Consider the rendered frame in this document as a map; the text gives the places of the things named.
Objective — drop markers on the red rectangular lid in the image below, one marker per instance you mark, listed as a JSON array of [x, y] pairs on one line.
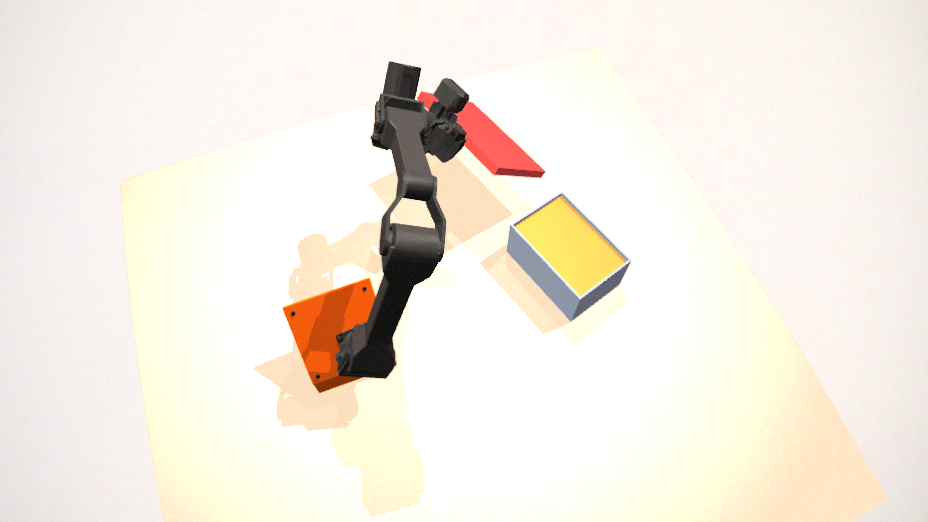
[[490, 144]]

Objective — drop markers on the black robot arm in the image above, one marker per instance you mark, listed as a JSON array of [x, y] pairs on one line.
[[409, 253]]

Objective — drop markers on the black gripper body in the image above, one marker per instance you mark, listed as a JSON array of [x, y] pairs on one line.
[[451, 97]]

